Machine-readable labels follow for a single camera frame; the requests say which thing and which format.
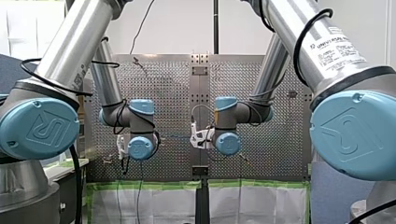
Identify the thin black cable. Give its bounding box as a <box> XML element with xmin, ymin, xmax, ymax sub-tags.
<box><xmin>128</xmin><ymin>0</ymin><xmax>156</xmax><ymax>56</ymax></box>
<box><xmin>135</xmin><ymin>161</ymin><xmax>144</xmax><ymax>224</ymax></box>

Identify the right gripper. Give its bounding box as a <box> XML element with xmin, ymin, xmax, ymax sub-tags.
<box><xmin>199</xmin><ymin>135</ymin><xmax>217</xmax><ymax>149</ymax></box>

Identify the grey board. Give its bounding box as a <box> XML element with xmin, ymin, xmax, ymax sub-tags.
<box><xmin>310</xmin><ymin>161</ymin><xmax>376</xmax><ymax>224</ymax></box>

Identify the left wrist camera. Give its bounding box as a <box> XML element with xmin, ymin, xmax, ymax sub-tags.
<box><xmin>116</xmin><ymin>134</ymin><xmax>129</xmax><ymax>161</ymax></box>

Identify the dark side cabinet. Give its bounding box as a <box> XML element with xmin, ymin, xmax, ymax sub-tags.
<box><xmin>43</xmin><ymin>158</ymin><xmax>91</xmax><ymax>224</ymax></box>

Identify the black pole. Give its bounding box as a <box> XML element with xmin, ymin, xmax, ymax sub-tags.
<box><xmin>212</xmin><ymin>0</ymin><xmax>220</xmax><ymax>56</ymax></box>

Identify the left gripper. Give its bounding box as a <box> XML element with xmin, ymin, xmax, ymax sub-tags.
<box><xmin>121</xmin><ymin>156</ymin><xmax>131</xmax><ymax>175</ymax></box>

